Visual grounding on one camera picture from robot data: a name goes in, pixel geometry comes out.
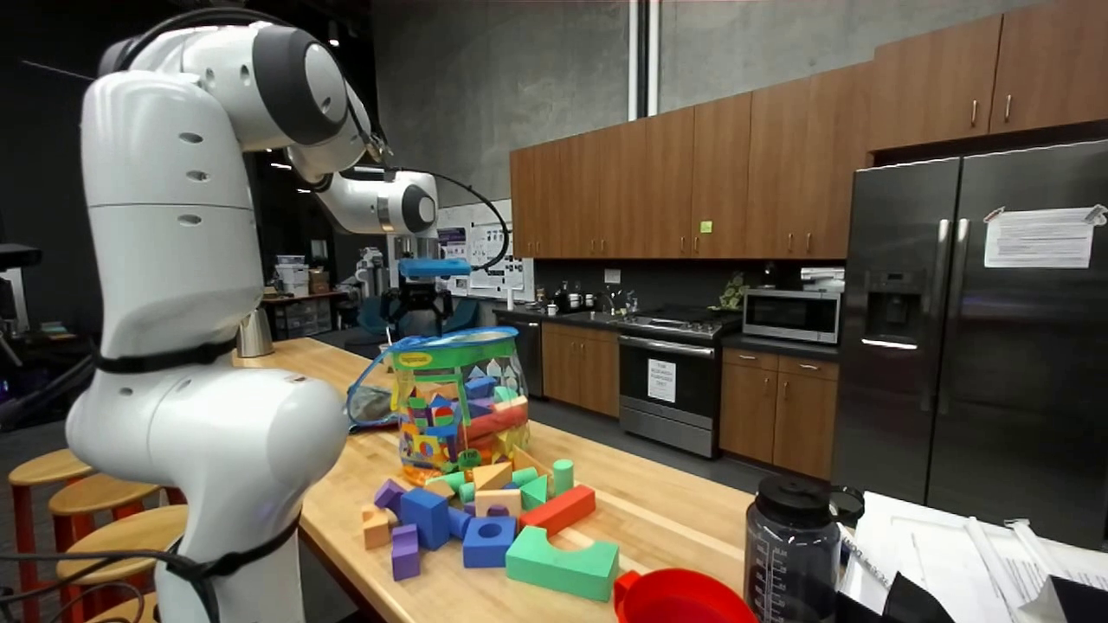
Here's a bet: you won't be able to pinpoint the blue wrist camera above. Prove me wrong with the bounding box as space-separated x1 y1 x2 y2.
397 254 474 284

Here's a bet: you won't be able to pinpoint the large green arch block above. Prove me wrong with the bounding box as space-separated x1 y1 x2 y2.
503 522 623 602

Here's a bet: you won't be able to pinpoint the stainless steel refrigerator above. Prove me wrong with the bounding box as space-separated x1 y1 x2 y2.
831 136 1108 547

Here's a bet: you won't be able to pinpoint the white paper stack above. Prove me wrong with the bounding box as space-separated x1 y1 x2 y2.
834 487 1108 623

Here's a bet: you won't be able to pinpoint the clear bag with blue trim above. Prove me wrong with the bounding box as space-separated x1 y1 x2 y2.
340 322 537 476

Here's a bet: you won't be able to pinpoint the wooden stool with red legs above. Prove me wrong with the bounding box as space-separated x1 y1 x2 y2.
6 446 96 623
82 591 159 623
51 502 187 623
45 467 165 557

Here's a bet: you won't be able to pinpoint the brown wooden wall cabinets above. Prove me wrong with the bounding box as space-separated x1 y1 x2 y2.
504 0 1108 263

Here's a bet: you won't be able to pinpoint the red long foam block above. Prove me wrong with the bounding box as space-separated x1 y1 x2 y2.
520 481 598 535
463 397 533 442

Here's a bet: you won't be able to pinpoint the green triangular foam block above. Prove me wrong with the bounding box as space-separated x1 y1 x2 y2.
515 469 550 511

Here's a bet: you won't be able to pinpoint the small purple foam block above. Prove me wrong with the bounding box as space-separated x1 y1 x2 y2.
389 519 422 582

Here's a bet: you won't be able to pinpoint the silver microwave oven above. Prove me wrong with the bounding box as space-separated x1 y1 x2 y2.
736 284 845 344

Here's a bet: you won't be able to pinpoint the stainless steel oven range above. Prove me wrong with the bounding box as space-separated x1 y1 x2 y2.
617 308 742 460

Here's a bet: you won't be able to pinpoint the dark water bottle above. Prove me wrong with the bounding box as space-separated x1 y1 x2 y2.
742 475 845 623

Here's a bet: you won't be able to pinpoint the brown wooden base cabinet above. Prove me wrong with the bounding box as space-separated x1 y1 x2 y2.
716 342 842 481
537 322 623 417

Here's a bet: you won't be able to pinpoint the metal cup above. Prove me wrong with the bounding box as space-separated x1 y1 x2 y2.
235 308 276 358

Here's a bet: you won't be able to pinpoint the black base cable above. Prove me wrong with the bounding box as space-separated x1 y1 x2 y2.
0 522 301 623

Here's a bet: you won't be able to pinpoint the small orange foam block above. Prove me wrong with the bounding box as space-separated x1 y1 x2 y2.
360 502 397 553

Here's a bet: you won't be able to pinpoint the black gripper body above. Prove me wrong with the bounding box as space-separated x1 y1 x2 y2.
376 281 458 340

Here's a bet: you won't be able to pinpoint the green foam cylinder block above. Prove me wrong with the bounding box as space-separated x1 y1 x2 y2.
546 452 578 499

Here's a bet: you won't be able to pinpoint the black dishwasher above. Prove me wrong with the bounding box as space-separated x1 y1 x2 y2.
504 314 546 402

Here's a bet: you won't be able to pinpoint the red plastic bowl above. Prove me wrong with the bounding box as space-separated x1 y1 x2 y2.
610 565 759 623

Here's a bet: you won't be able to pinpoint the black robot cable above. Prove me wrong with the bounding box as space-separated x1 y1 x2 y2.
344 96 514 273

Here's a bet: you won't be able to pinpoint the yellow triangular foam block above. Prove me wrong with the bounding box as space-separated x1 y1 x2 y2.
467 457 515 490

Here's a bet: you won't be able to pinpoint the white paper notice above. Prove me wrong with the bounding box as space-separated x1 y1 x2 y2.
981 201 1108 268

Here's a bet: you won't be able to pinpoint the blue block with round hole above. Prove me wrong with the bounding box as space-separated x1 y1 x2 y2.
459 511 520 572

